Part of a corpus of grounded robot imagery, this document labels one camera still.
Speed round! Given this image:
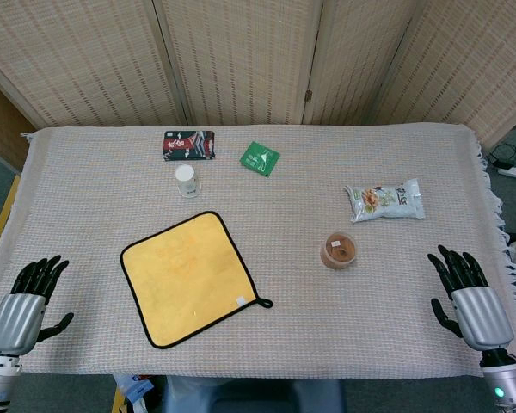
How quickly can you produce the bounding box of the white blue plastic bag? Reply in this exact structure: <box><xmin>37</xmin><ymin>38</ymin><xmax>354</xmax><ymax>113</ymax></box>
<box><xmin>111</xmin><ymin>373</ymin><xmax>157</xmax><ymax>413</ymax></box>

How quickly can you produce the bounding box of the pale blue snack bag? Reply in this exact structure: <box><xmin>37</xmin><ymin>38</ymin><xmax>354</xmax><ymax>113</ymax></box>
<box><xmin>343</xmin><ymin>178</ymin><xmax>426</xmax><ymax>225</ymax></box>

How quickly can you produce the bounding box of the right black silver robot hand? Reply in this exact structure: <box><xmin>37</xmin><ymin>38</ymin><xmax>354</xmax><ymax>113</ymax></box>
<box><xmin>427</xmin><ymin>244</ymin><xmax>514</xmax><ymax>352</ymax></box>

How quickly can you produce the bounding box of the dark robot base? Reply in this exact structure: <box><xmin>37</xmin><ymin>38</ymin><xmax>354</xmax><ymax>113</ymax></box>
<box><xmin>162</xmin><ymin>375</ymin><xmax>346</xmax><ymax>413</ymax></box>

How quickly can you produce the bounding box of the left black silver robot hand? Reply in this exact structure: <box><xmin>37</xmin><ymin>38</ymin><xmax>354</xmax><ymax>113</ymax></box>
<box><xmin>0</xmin><ymin>255</ymin><xmax>75</xmax><ymax>358</ymax></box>

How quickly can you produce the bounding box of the clear jar of rubber bands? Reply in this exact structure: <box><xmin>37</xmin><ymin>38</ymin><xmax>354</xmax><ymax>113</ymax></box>
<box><xmin>319</xmin><ymin>231</ymin><xmax>359</xmax><ymax>271</ymax></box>

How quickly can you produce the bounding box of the woven folding screen panel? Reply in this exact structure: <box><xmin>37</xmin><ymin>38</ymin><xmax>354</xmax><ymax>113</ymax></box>
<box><xmin>372</xmin><ymin>0</ymin><xmax>516</xmax><ymax>150</ymax></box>
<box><xmin>303</xmin><ymin>0</ymin><xmax>416</xmax><ymax>126</ymax></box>
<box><xmin>153</xmin><ymin>0</ymin><xmax>324</xmax><ymax>126</ymax></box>
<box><xmin>0</xmin><ymin>0</ymin><xmax>191</xmax><ymax>129</ymax></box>

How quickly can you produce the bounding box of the beige woven tablecloth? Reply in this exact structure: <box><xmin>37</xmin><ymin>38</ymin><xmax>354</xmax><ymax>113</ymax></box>
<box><xmin>0</xmin><ymin>124</ymin><xmax>516</xmax><ymax>380</ymax></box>

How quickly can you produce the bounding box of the green sachet packet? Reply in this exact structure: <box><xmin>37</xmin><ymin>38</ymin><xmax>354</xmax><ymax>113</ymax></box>
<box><xmin>239</xmin><ymin>140</ymin><xmax>281</xmax><ymax>178</ymax></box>

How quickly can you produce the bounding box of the white paper cup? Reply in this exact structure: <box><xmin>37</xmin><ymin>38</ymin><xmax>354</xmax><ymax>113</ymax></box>
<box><xmin>174</xmin><ymin>163</ymin><xmax>201</xmax><ymax>199</ymax></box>

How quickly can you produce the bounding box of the yellow cloth black trim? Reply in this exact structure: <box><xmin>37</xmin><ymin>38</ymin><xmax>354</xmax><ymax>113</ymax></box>
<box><xmin>120</xmin><ymin>210</ymin><xmax>274</xmax><ymax>350</ymax></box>

